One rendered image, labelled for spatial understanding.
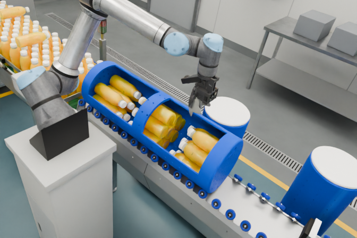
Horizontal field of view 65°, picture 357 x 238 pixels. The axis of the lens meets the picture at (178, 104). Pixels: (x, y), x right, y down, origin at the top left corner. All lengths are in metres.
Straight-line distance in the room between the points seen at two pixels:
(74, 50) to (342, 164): 1.42
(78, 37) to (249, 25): 3.80
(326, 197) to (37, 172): 1.34
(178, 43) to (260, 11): 3.79
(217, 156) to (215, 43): 0.46
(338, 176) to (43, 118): 1.38
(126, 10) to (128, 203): 1.75
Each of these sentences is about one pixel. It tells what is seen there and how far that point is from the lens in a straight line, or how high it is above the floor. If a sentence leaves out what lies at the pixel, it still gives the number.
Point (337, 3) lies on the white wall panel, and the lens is 4.29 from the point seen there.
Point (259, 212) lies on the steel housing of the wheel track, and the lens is 1.43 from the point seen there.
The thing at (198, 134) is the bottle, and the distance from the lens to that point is 1.27.
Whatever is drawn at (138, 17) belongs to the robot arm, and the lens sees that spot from 0.97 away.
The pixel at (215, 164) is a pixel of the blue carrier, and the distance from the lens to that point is 1.17.
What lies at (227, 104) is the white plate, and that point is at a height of 1.04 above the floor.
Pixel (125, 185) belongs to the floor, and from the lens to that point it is 2.52.
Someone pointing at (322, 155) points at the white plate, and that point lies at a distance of 1.70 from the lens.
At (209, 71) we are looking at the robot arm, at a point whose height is 1.52.
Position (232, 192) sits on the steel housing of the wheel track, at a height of 0.93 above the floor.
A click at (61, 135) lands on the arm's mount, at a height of 1.24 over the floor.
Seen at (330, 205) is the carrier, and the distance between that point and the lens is 1.71.
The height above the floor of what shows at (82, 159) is 1.15.
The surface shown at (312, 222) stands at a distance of 1.32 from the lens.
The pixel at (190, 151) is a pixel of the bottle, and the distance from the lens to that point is 1.27.
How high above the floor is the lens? 2.04
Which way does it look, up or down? 37 degrees down
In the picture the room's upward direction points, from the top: 10 degrees clockwise
